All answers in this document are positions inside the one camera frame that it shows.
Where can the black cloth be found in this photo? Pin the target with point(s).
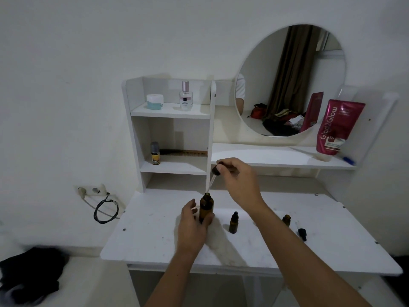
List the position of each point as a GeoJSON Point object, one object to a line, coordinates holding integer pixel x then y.
{"type": "Point", "coordinates": [28, 274]}

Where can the clear perfume bottle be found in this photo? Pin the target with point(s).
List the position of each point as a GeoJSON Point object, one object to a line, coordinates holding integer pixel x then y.
{"type": "Point", "coordinates": [186, 100]}

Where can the large amber glass bottle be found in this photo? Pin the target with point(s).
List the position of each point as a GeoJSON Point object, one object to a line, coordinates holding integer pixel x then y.
{"type": "Point", "coordinates": [206, 204]}

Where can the white vanity desk with shelves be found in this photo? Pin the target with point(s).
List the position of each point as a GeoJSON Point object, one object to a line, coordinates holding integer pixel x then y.
{"type": "Point", "coordinates": [153, 233]}

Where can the small amber glass bottle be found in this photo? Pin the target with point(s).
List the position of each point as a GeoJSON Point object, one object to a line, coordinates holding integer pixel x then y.
{"type": "Point", "coordinates": [286, 221]}
{"type": "Point", "coordinates": [233, 227]}

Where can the person's left forearm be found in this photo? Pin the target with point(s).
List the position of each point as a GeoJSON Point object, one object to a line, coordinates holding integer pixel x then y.
{"type": "Point", "coordinates": [172, 281]}

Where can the brown comb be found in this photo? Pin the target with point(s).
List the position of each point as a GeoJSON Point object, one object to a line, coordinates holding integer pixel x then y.
{"type": "Point", "coordinates": [183, 153]}

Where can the person's left hand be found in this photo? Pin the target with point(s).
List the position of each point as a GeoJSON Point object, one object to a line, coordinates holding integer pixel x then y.
{"type": "Point", "coordinates": [190, 233]}

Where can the white mattress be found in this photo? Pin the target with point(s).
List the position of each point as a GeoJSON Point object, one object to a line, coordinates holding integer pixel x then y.
{"type": "Point", "coordinates": [96, 284]}

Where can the white wall socket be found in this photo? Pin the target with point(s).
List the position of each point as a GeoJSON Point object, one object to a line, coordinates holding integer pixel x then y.
{"type": "Point", "coordinates": [101, 190]}

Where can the person's right forearm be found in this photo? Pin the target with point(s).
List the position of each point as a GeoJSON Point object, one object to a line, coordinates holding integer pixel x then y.
{"type": "Point", "coordinates": [303, 268]}

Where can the person's right hand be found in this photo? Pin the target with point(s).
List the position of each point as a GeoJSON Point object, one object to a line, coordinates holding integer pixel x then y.
{"type": "Point", "coordinates": [244, 188]}

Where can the blue pen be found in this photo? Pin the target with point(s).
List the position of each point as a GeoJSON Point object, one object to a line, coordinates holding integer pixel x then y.
{"type": "Point", "coordinates": [348, 161]}

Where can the white teal cream jar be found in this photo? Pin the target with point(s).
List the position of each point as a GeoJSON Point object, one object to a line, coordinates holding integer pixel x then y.
{"type": "Point", "coordinates": [155, 101]}

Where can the small black dropper cap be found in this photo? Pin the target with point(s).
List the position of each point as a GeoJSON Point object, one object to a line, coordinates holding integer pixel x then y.
{"type": "Point", "coordinates": [235, 216]}
{"type": "Point", "coordinates": [302, 234]}

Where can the pink cosmetic tube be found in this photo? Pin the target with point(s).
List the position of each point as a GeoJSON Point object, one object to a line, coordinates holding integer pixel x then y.
{"type": "Point", "coordinates": [340, 124]}

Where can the small yellow-label spray can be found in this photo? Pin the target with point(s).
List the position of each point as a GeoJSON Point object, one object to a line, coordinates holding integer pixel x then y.
{"type": "Point", "coordinates": [155, 158]}

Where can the large black dropper cap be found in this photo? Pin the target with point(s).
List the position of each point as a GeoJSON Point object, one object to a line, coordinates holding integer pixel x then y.
{"type": "Point", "coordinates": [216, 171]}

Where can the round wall mirror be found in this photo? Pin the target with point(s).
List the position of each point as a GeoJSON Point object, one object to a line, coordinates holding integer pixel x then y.
{"type": "Point", "coordinates": [265, 76]}

